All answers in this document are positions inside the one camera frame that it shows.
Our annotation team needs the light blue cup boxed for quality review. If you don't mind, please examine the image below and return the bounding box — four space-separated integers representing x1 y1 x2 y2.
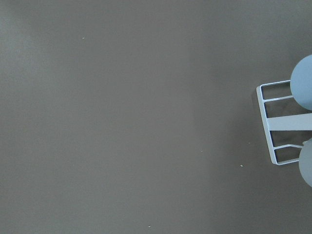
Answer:
290 55 312 110

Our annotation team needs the white wire cup rack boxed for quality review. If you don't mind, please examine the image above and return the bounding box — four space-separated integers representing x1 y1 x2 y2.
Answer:
256 80 312 166

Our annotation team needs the grey cup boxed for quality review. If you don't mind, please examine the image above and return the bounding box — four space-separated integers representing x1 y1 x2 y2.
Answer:
298 139 312 187

